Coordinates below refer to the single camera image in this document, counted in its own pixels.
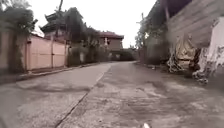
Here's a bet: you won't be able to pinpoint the red-roofed building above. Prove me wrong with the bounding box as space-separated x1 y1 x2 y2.
97 30 125 61

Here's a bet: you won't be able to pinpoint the grey concrete road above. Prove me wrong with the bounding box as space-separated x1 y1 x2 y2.
0 60 224 128

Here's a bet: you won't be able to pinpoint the concrete kerb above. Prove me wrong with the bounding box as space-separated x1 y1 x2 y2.
0 62 103 85

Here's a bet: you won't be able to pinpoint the building with tiered roof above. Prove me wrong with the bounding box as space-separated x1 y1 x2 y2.
39 10 68 42

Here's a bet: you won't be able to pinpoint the white tarp pile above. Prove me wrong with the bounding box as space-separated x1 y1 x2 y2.
192 16 224 85

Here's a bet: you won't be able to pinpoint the dark low wall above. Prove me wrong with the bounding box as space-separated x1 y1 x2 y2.
142 34 170 66

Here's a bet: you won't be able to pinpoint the trees beside pink wall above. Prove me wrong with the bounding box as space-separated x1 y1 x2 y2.
62 6 109 66

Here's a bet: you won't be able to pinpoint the trees by grey wall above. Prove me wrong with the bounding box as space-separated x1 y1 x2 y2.
134 0 169 51

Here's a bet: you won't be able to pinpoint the pink wall with gate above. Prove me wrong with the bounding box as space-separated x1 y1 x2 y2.
24 34 70 72

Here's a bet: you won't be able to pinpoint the grey block wall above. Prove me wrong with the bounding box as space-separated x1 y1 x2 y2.
165 0 224 51

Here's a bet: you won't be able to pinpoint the tree over weathered wall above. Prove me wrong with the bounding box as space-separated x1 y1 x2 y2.
0 0 39 73

